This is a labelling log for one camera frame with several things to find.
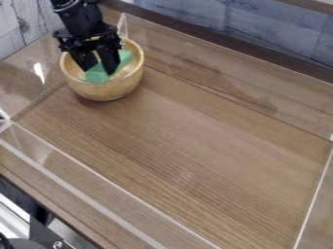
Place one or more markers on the black metal bracket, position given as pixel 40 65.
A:
pixel 43 236

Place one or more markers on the wooden bowl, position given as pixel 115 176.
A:
pixel 119 86

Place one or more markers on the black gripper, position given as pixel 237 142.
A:
pixel 87 34

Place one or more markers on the clear acrylic enclosure wall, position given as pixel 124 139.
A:
pixel 205 161

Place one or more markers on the green rectangular block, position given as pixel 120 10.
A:
pixel 96 74

